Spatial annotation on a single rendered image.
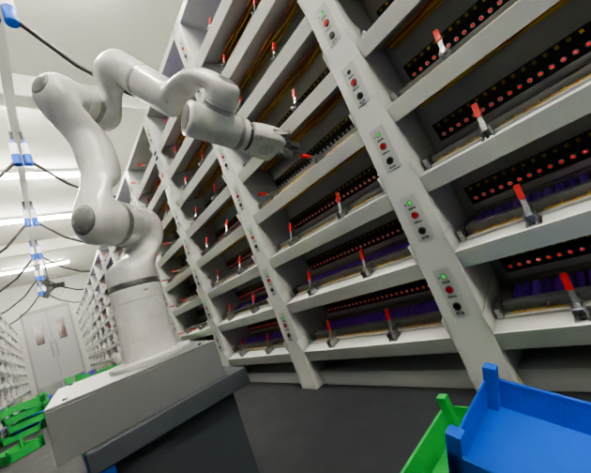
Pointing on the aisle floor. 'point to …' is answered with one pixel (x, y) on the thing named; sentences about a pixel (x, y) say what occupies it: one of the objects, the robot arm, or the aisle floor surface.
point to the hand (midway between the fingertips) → (290, 149)
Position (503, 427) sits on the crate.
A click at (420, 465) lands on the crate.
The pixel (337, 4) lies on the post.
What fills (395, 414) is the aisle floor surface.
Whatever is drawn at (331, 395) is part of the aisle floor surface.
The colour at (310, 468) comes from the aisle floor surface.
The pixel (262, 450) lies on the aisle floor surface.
